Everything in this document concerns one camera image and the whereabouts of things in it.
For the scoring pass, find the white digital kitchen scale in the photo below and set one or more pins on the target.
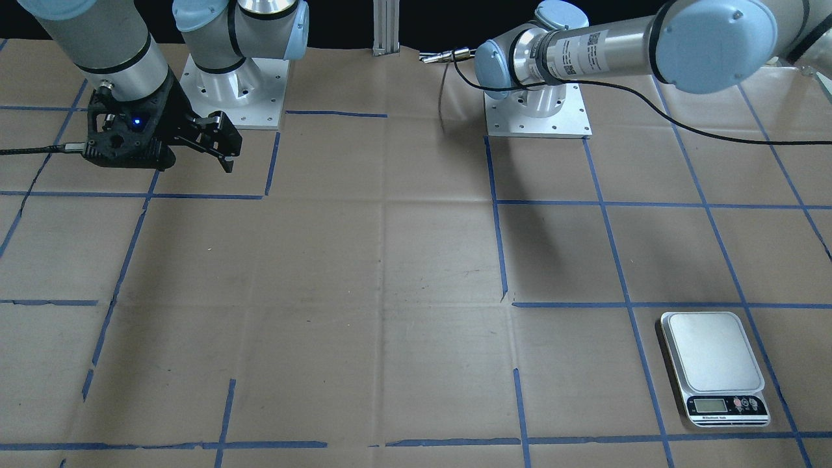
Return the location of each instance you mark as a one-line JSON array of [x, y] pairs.
[[717, 374]]

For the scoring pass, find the aluminium extrusion post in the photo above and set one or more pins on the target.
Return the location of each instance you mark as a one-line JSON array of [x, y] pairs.
[[385, 24]]

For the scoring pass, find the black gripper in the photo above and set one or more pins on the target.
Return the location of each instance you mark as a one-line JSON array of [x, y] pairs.
[[174, 112]]

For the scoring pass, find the silver robot arm with gripper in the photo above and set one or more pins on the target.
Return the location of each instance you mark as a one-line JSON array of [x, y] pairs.
[[239, 51]]

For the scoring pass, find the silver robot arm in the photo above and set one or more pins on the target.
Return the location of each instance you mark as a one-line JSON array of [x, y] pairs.
[[696, 46]]

